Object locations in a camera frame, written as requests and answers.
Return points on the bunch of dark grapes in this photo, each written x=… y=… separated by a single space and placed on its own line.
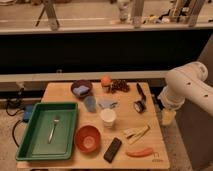
x=119 y=85

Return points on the blue sponge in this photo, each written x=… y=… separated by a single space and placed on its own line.
x=80 y=90

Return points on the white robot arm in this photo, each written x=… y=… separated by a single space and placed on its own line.
x=187 y=82

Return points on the black brush with round head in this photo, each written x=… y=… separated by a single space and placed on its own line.
x=139 y=105

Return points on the orange fruit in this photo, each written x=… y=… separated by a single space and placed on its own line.
x=106 y=81

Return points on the orange bowl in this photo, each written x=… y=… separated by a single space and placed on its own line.
x=87 y=139

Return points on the purple bowl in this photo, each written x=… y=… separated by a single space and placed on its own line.
x=79 y=83

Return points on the metal spoon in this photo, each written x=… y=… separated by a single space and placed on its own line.
x=55 y=122

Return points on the green plastic tray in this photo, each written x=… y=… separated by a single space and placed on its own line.
x=34 y=144

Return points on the blue power box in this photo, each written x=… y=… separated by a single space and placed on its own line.
x=27 y=113

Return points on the blue cloth piece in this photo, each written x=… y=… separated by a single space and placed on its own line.
x=107 y=103

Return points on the white paper cup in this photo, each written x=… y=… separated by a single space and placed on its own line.
x=108 y=117

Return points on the blue plastic cup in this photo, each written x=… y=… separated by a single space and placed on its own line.
x=90 y=103

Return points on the wooden table board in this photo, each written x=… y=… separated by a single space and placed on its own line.
x=127 y=117

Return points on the orange carrot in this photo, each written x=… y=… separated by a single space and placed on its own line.
x=142 y=153

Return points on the beige wooden clip tool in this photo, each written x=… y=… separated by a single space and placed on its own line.
x=134 y=134

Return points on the black remote control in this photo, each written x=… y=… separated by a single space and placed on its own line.
x=112 y=150

